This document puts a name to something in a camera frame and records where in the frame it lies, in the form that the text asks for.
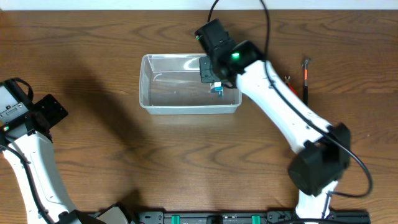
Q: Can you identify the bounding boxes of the red handled pliers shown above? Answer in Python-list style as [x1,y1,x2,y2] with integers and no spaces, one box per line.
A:
[284,76,298,96]

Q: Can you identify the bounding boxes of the black handled small hammer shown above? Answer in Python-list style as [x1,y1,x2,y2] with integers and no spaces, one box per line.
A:
[302,58,311,105]

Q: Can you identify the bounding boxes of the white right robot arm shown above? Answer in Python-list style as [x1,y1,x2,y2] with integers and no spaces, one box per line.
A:
[195,19,351,223]

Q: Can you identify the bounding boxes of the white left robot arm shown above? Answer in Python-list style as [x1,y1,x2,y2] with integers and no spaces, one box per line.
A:
[1,78,100,224]

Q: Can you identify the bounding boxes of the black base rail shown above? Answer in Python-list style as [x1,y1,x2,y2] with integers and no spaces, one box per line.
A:
[93,202,371,224]

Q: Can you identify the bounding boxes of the blue white cardboard box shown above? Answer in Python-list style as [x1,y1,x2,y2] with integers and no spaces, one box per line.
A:
[210,82,223,97]

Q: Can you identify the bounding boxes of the clear plastic container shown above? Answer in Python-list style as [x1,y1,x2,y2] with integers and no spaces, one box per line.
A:
[139,54,242,115]

